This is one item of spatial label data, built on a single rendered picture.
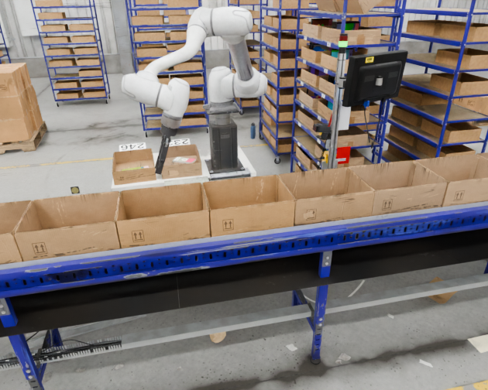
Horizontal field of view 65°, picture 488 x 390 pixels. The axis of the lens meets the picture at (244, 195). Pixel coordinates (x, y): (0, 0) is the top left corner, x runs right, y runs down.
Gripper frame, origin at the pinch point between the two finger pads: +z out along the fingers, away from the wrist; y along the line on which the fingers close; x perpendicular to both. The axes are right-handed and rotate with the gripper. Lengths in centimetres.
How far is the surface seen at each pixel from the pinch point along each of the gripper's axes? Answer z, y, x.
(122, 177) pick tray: 43, 72, 13
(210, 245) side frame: 17.4, -35.4, -25.7
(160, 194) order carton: 15.1, 0.1, -4.2
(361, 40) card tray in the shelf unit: -89, 103, -129
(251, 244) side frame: 13, -36, -44
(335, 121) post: -36, 56, -110
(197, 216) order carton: 7.8, -28.8, -18.1
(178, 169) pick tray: 30, 74, -22
